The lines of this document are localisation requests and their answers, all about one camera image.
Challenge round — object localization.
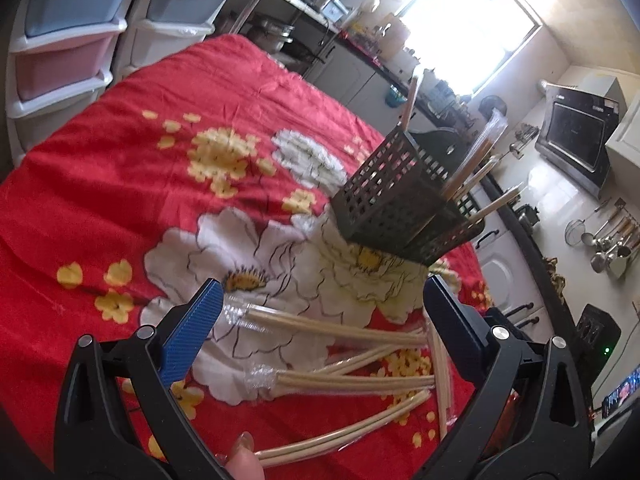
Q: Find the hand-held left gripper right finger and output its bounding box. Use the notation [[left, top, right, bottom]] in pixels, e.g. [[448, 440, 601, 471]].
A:
[[424, 274, 596, 480]]

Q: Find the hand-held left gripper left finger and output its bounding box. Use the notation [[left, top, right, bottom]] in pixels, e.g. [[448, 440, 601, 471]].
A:
[[52, 279, 232, 480]]

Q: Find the pile of chopsticks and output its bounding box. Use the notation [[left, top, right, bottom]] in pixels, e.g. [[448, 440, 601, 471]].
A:
[[222, 300, 455, 468]]

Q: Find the bamboo chopstick pair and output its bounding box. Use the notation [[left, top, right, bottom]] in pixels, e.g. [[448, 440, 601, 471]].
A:
[[452, 156, 502, 202], [467, 185, 524, 226], [442, 109, 509, 201], [399, 67, 426, 133]]

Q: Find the black perforated utensil holder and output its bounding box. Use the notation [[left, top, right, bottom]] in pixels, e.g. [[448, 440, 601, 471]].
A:
[[332, 125, 487, 267]]

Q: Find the person's left hand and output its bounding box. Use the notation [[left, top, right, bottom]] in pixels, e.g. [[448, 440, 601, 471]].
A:
[[215, 431, 266, 480]]

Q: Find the heap of ginger roots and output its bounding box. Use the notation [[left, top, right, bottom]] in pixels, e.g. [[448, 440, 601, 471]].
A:
[[544, 257, 568, 306]]

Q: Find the steel kettle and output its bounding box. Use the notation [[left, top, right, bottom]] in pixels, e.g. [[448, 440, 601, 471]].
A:
[[515, 202, 542, 231]]

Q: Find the black box appliance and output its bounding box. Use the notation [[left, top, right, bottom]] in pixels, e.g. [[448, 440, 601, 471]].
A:
[[575, 304, 622, 361]]

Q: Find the row of hanging ladles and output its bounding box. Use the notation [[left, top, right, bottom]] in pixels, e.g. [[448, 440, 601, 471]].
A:
[[564, 197, 640, 280]]

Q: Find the red floral tablecloth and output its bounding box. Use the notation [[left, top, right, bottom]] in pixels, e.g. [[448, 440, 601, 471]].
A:
[[0, 32, 493, 480]]

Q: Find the smartphone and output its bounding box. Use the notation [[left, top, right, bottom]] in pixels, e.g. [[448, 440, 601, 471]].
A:
[[601, 366, 640, 418]]

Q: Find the black range hood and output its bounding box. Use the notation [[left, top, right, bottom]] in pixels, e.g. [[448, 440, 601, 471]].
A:
[[534, 76, 628, 200]]

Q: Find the beige blue pink drawer unit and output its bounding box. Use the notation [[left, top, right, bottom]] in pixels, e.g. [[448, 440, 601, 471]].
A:
[[5, 0, 153, 121]]

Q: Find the beige cutting board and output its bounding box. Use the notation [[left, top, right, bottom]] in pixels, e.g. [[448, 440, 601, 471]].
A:
[[382, 20, 412, 58]]

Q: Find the steel cooking pot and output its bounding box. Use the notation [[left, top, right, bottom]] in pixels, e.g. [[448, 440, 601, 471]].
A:
[[249, 14, 296, 55]]

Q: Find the kitchen window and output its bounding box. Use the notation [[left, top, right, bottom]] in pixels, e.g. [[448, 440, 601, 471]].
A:
[[392, 0, 545, 96]]

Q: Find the grey-blue plastic drawer unit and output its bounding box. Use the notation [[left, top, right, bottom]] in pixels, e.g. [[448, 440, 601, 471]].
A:
[[120, 0, 261, 81]]

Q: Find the metal shelf rack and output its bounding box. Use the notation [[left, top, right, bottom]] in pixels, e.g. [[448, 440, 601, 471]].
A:
[[220, 0, 351, 68]]

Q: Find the white wall cabinet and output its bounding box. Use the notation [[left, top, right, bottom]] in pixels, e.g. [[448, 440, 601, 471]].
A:
[[604, 92, 640, 183]]

